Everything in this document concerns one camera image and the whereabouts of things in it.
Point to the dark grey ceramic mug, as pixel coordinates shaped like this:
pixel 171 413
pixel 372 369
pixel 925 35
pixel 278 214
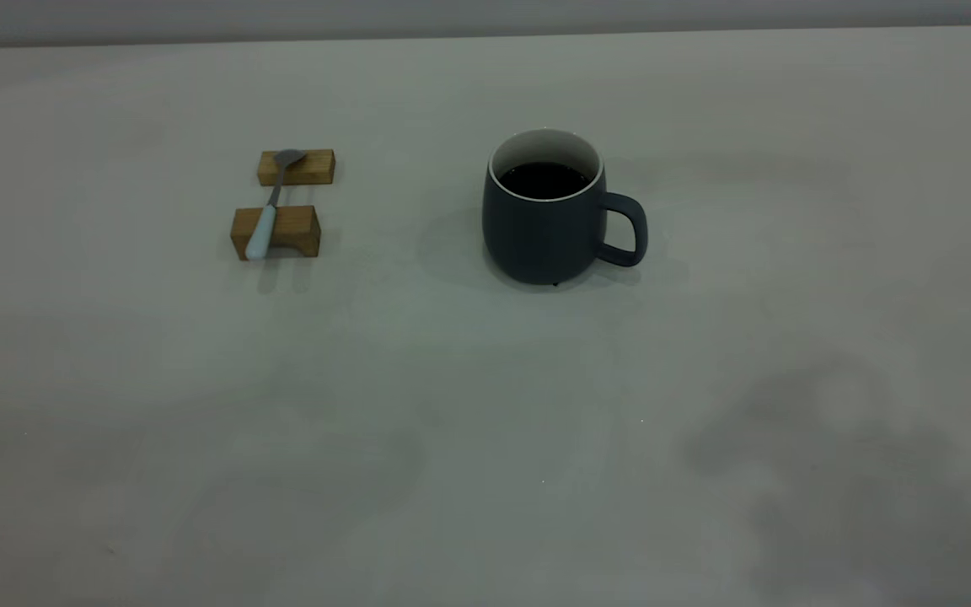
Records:
pixel 536 240

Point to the arched wooden block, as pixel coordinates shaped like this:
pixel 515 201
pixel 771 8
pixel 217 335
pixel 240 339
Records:
pixel 296 226

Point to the flat wooden block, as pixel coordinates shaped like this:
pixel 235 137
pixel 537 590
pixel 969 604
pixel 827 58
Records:
pixel 308 169

